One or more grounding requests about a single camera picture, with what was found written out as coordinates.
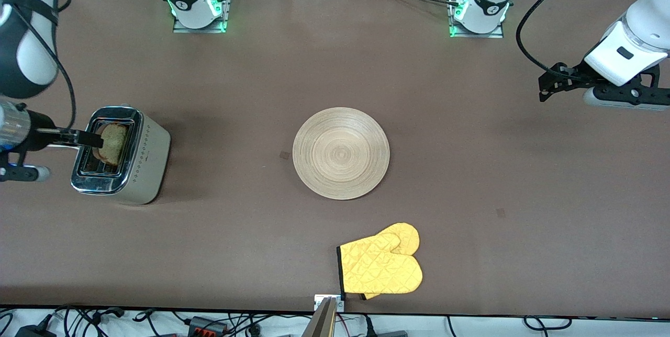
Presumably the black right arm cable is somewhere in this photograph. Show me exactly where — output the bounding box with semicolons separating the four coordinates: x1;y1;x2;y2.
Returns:
0;0;77;132

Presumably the black power adapter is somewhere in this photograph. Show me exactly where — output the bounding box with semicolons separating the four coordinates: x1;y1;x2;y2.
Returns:
15;325;57;337

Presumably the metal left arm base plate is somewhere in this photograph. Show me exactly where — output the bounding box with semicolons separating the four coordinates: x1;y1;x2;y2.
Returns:
449;0;506;39

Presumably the brown bread slice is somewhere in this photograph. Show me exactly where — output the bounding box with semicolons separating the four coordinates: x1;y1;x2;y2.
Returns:
93;123;129;166

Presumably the round wooden plate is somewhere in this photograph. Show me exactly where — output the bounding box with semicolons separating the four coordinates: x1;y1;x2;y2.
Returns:
292;107;390;201

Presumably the black box with red connectors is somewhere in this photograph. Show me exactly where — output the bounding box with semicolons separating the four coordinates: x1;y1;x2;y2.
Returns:
187;316;229;335

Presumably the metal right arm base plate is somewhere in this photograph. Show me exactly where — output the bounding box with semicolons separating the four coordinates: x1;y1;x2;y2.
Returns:
173;0;231;34

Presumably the yellow quilted oven mitt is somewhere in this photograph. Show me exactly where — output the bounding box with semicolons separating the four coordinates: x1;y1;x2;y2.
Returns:
337;232;423;296
360;222;421;301

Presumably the silver metal bracket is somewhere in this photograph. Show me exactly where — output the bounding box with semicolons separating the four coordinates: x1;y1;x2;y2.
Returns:
314;295;346;312

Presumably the aluminium profile bar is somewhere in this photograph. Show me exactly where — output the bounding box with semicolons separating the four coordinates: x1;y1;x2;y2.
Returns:
302;298;338;337

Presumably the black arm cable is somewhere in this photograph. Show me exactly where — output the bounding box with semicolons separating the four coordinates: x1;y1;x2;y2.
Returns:
0;0;77;132
516;0;597;82

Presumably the chrome and beige toaster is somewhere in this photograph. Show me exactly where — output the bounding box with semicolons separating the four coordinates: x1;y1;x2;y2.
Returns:
71;103;172;206

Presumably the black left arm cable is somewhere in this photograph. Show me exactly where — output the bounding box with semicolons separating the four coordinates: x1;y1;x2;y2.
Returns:
516;0;597;82

